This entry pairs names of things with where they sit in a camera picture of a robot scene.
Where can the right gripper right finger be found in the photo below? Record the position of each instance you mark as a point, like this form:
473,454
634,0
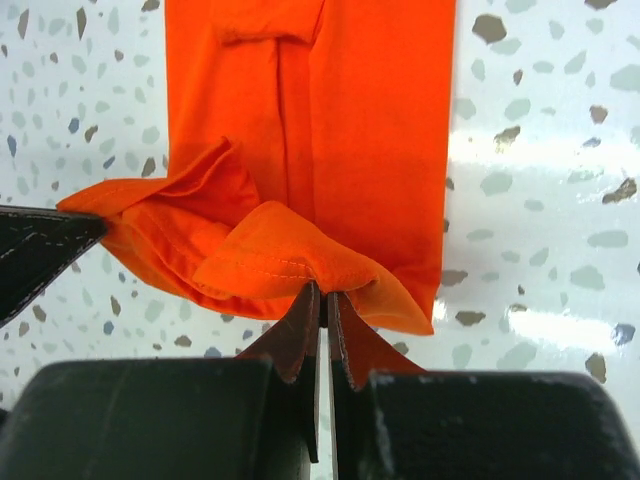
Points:
393,419

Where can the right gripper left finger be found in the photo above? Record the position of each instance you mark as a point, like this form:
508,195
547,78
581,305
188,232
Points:
251,416

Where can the orange t shirt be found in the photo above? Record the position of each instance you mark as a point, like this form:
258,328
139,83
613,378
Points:
308,143

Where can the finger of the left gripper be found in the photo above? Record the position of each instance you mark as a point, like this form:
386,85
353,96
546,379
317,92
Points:
37,245

